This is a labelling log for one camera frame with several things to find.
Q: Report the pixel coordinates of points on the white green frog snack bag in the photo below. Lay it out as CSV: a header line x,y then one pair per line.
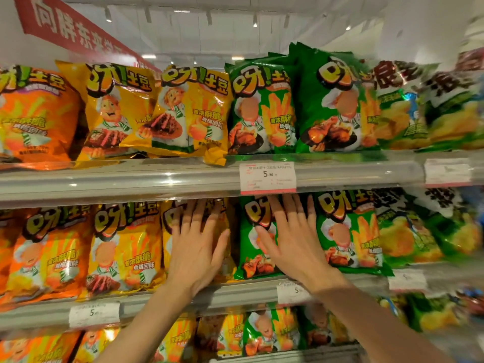
x,y
453,230
408,238

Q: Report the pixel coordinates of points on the person's right forearm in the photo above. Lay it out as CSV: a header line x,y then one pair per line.
x,y
378,328

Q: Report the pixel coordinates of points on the yellow chef snack bag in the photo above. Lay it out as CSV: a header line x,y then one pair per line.
x,y
166,223
124,253

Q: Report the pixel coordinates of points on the red white poster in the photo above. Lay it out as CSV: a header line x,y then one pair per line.
x,y
470,60

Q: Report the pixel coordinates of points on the person's left hand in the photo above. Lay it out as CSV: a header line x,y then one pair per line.
x,y
194,260

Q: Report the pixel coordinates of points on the orange potato stick bag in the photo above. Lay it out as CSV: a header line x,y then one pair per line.
x,y
49,257
5,241

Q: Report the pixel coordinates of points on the red hanging banner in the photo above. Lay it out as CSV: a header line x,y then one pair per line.
x,y
75,26

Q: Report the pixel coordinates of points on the person's left forearm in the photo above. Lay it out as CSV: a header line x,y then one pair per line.
x,y
143,328

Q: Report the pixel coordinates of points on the metal store shelving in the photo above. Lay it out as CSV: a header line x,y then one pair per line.
x,y
151,179

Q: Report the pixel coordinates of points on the person's right hand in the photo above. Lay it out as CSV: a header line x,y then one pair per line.
x,y
298,257

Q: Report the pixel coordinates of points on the white price tag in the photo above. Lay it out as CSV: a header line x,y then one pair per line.
x,y
267,178
448,172
293,292
407,280
94,315

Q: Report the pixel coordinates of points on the green potato stick bag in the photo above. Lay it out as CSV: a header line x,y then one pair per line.
x,y
351,234
253,257

